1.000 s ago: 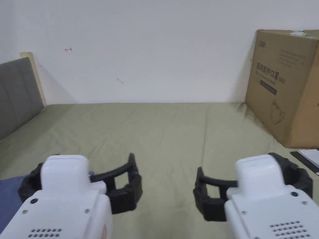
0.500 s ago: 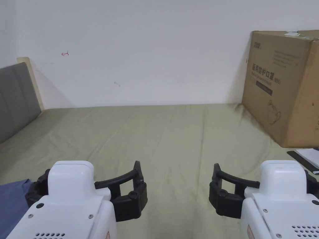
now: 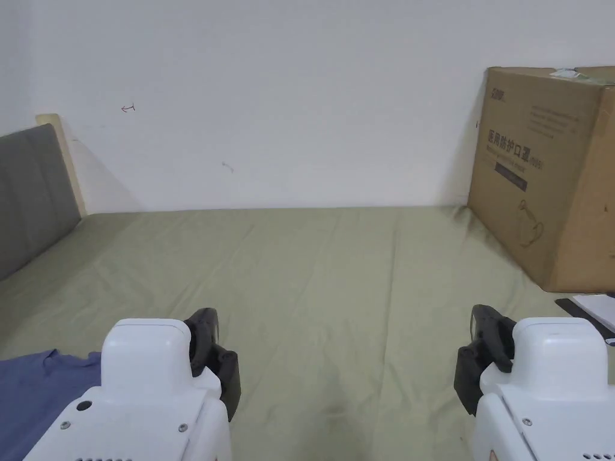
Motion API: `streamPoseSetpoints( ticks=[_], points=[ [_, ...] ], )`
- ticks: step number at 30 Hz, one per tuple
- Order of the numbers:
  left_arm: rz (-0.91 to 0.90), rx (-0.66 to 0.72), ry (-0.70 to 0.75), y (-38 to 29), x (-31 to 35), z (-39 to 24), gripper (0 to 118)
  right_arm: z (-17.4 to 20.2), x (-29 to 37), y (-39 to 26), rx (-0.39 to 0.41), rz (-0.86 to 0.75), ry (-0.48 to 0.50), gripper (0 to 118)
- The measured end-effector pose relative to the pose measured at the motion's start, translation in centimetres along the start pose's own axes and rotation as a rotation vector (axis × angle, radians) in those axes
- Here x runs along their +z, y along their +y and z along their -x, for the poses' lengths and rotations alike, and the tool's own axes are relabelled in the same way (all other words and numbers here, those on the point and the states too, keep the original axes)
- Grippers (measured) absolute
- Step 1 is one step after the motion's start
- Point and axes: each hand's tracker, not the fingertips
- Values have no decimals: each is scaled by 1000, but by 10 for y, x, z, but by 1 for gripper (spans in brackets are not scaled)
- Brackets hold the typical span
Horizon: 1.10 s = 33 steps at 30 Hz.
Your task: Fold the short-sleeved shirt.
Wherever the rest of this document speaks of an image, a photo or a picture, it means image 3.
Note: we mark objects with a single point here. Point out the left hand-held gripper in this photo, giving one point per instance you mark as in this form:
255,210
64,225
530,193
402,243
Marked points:
149,398

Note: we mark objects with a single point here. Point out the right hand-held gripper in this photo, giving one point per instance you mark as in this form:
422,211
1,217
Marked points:
552,398

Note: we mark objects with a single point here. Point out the flat black card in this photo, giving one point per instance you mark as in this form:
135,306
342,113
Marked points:
571,307

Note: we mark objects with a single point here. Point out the white paper sheet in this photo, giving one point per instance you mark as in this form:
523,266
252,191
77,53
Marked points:
598,309

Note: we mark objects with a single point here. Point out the bed with pale green sheet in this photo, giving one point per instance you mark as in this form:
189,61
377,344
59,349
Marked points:
312,269

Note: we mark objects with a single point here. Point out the large brown cardboard carton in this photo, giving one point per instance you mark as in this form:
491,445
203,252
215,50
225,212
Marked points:
543,182

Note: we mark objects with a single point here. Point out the blue garment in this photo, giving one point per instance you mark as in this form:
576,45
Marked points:
41,398

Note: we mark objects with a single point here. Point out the grey padded headboard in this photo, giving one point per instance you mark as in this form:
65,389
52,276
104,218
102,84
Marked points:
33,197

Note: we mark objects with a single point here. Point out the pale wooden board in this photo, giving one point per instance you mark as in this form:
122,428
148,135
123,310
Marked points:
60,129

